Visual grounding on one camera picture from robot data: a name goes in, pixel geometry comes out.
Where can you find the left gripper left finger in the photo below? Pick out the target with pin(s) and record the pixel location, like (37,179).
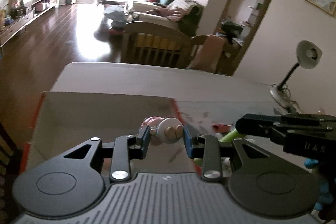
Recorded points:
(124,149)

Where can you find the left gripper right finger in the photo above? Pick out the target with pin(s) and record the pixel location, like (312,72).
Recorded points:
(209,149)

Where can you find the red binder clip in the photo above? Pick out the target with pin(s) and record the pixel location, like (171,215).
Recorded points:
(221,128)

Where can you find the white green tube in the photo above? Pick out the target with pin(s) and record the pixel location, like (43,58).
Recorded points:
(231,136)

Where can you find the pink pig figurine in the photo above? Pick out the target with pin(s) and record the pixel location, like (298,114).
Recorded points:
(163,130)

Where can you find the red cardboard box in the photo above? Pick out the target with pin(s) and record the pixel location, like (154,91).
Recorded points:
(66,119)

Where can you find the wooden chair with cloth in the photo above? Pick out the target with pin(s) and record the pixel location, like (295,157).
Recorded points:
(214,54)

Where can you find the dark wooden dining chair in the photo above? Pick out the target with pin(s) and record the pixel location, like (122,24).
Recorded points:
(152,44)

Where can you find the near wooden chair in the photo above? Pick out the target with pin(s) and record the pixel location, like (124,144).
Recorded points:
(10,162)

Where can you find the beige sofa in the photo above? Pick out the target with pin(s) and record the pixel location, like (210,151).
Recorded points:
(180,15)

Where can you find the round coffee table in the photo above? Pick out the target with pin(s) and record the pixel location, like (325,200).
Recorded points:
(111,2)

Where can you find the wooden tv cabinet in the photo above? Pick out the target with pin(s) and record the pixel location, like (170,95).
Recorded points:
(32,10)

